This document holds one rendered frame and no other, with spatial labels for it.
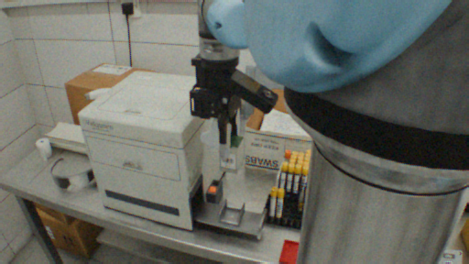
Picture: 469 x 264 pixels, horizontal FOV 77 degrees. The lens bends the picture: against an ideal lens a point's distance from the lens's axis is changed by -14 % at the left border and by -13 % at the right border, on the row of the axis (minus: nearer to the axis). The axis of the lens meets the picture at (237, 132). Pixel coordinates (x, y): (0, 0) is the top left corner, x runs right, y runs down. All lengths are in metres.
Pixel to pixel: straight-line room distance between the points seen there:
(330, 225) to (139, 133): 0.62
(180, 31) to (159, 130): 0.69
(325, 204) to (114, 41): 1.41
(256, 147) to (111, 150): 0.43
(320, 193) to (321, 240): 0.03
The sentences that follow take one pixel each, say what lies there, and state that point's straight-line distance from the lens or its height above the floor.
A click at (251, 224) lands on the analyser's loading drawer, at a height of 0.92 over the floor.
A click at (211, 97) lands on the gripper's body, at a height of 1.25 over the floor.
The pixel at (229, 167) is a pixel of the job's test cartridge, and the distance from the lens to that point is 0.72.
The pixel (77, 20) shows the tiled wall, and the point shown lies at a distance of 1.62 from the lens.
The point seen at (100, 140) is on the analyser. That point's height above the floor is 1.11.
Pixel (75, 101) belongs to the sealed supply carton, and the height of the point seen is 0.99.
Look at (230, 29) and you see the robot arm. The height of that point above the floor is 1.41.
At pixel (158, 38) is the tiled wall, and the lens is 1.39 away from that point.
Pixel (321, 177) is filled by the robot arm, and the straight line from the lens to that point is 0.16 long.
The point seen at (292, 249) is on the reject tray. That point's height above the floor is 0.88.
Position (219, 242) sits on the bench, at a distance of 0.85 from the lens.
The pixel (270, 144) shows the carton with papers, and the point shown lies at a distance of 0.99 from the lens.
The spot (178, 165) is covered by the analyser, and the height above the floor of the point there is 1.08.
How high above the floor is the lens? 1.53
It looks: 32 degrees down
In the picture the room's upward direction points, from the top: straight up
